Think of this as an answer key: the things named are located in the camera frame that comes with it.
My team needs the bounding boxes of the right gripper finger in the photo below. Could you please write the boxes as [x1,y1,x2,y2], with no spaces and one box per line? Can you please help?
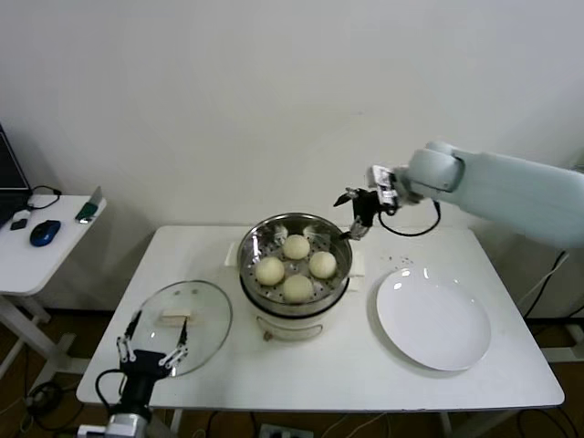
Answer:
[338,218,370,242]
[334,186,360,207]

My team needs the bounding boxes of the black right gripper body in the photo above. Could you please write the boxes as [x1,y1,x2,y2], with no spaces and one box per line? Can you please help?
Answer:
[353,189,382,227]

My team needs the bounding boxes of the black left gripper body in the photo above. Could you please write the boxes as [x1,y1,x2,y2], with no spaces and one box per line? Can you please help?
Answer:
[119,349,179,408]

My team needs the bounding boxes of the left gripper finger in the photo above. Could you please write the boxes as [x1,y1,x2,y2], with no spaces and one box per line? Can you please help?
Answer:
[158,318,190,369]
[116,308,142,364]

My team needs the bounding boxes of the glass pot lid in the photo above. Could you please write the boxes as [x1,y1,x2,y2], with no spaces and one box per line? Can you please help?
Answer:
[126,280,234,379]

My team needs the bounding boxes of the white steamed baozi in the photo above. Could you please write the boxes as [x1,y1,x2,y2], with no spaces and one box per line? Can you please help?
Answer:
[281,234,311,261]
[308,250,339,279]
[254,255,287,287]
[282,274,315,305]

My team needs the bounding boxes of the steel steamer basket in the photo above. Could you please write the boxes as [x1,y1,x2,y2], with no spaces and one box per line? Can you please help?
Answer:
[236,212,355,316]

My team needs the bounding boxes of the white side table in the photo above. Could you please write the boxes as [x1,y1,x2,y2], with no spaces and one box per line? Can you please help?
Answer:
[0,194,109,389]

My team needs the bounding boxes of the cream electric cooking pot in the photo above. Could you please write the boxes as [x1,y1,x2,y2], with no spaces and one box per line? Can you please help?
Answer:
[224,241,369,342]

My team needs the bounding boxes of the white round plate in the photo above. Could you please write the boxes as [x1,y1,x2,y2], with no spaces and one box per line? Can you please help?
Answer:
[376,267,493,371]

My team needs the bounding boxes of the white power strip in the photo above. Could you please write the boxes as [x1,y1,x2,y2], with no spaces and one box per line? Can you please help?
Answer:
[258,423,315,438]

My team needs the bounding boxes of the blue computer mouse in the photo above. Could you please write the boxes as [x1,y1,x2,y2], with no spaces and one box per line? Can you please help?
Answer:
[29,219,62,248]

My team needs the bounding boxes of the black laptop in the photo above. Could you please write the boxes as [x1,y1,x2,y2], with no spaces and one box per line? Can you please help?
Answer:
[0,123,32,229]

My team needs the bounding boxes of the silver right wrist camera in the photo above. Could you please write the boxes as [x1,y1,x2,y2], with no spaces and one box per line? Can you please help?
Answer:
[367,165,399,207]

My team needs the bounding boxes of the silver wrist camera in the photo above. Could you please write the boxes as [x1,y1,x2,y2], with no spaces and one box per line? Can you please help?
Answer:
[76,422,110,438]
[367,165,399,207]

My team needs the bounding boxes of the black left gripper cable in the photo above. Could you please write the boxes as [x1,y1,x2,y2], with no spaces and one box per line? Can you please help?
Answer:
[94,369,127,407]

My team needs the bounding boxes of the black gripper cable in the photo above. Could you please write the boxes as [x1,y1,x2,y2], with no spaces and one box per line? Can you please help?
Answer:
[377,200,443,237]
[94,369,127,407]

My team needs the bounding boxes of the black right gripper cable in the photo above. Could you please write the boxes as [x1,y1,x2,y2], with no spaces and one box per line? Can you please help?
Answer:
[377,200,443,237]

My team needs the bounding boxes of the black floor cable coil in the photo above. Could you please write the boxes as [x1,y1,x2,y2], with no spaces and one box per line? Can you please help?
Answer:
[25,381,65,433]

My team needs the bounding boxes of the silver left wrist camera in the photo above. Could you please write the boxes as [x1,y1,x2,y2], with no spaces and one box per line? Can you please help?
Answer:
[76,422,110,438]

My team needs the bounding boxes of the green handled scraper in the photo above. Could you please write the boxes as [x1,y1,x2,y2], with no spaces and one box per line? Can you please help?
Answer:
[74,185,102,225]

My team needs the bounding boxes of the black looped desk cable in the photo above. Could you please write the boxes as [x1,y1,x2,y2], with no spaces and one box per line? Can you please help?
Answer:
[26,185,63,212]

